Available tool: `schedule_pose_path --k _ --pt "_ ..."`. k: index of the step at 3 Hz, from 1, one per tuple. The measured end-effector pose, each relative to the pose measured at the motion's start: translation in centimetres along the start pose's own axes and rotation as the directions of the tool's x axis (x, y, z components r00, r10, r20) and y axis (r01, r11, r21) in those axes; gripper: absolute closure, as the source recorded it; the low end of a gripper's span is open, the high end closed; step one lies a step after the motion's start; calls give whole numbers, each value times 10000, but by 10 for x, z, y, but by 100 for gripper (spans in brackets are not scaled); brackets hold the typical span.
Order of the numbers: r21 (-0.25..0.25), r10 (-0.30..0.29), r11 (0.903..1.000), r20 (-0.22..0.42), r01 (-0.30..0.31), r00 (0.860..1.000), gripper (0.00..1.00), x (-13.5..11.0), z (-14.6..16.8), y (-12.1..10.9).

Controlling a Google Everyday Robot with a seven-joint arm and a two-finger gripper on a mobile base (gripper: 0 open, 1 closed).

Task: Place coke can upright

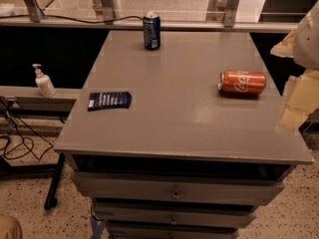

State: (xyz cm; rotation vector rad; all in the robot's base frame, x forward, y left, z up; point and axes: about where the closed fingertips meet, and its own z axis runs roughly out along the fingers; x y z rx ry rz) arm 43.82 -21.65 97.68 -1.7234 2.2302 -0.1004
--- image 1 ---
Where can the top grey drawer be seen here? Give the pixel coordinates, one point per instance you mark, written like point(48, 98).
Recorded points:
point(177, 189)

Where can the grey metal frame post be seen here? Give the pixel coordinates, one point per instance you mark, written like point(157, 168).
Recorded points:
point(35, 13)

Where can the bottom grey drawer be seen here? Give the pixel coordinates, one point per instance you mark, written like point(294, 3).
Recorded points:
point(141, 230)

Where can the grey right frame post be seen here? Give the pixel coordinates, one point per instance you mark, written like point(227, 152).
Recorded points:
point(222, 11)

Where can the dark blue snack packet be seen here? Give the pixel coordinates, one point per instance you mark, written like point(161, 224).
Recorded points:
point(109, 101)

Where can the tan rounded object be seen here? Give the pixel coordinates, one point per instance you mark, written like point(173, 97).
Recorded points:
point(10, 228)

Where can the blue pepsi can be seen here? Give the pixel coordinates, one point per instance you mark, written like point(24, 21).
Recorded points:
point(151, 26)

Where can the white pump bottle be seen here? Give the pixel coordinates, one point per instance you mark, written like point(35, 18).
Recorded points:
point(44, 82)

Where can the grey drawer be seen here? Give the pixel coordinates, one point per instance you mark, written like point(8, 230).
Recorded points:
point(173, 215)
point(141, 230)
point(177, 189)

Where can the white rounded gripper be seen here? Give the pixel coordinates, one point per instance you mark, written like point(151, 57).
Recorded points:
point(308, 42)

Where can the blue tape cross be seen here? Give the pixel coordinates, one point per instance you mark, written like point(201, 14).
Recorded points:
point(97, 228)

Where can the black metal floor bar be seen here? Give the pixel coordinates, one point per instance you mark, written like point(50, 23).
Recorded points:
point(51, 200)

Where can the middle grey drawer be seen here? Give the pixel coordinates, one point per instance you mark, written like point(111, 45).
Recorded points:
point(173, 215)

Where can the orange coke can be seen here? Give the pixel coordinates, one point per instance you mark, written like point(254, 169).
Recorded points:
point(242, 82)

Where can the white pipe column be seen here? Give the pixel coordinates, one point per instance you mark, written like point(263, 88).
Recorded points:
point(108, 10)

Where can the grey drawer cabinet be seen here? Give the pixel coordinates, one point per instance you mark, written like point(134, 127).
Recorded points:
point(178, 124)

